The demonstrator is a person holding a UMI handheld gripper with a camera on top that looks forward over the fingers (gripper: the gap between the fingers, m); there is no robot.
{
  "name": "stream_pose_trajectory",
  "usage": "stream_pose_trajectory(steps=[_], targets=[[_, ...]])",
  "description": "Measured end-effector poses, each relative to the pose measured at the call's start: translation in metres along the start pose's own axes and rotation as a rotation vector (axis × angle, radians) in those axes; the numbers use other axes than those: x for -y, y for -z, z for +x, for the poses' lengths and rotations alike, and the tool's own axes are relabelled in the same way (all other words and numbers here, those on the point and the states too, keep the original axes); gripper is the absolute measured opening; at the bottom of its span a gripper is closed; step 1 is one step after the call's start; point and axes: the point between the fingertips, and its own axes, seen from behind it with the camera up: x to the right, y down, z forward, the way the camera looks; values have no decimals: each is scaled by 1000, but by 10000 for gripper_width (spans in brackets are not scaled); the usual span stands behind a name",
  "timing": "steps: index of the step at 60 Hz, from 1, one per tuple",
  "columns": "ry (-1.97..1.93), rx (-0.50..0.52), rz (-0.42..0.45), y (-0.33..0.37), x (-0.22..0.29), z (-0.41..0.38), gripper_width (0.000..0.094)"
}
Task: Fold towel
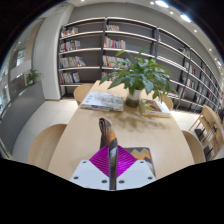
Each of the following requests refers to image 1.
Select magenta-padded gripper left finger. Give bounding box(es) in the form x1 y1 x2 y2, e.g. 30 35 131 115
69 144 111 191

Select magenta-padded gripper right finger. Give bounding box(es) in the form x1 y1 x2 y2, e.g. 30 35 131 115
116 145 157 191

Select zigzag striped brown towel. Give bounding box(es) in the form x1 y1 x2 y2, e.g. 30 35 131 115
98 117 156 191

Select yellow-green cover book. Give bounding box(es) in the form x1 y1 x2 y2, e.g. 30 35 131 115
139 98 172 118

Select large white book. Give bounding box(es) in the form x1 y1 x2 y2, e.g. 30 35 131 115
80 91 125 113

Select slatted wooden chair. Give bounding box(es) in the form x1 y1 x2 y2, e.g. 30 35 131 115
189 104 224 162

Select green potted plant white pot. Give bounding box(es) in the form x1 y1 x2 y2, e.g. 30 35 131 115
99 46 178 108

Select small potted plant on ledge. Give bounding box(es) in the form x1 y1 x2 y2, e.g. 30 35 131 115
25 68 42 86

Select grey bookshelf unit with books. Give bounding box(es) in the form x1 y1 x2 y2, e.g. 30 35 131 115
57 16 224 114

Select ceiling spot lights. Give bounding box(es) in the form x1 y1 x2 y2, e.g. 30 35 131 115
149 0 223 68

